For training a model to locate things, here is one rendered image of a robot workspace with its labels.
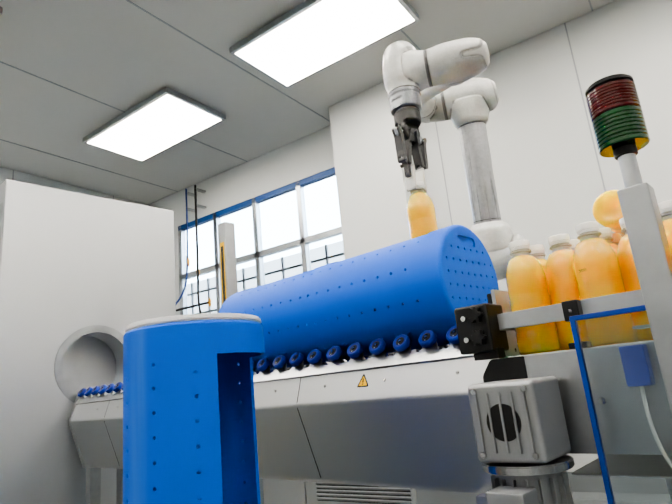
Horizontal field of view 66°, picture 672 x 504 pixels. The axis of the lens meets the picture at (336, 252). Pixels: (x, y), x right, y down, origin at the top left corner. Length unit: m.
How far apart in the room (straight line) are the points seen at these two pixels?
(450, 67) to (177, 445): 1.13
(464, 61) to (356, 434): 1.01
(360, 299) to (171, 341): 0.51
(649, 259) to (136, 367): 0.86
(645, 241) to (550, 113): 3.67
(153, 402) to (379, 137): 3.83
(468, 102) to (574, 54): 2.60
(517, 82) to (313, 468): 3.68
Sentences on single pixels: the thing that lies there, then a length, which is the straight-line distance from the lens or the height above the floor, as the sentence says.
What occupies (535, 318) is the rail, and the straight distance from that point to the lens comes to 1.01.
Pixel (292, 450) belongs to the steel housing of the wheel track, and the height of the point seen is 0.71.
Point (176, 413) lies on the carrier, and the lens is 1.01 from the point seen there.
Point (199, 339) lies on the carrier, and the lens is 1.01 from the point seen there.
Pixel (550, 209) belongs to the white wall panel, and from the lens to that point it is 4.20.
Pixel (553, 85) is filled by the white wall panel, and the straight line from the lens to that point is 4.51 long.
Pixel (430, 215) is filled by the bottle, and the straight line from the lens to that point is 1.37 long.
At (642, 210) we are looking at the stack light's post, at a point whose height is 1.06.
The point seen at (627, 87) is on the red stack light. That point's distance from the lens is 0.85.
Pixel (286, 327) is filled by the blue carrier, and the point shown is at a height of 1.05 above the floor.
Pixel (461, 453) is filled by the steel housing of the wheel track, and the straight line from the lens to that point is 1.23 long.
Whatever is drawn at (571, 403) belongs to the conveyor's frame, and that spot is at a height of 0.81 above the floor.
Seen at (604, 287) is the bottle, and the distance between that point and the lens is 1.01.
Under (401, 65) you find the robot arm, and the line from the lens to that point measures 1.53.
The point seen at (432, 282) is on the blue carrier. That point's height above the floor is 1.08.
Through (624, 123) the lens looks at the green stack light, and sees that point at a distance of 0.82.
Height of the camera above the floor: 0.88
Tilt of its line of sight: 14 degrees up
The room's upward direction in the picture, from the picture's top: 6 degrees counter-clockwise
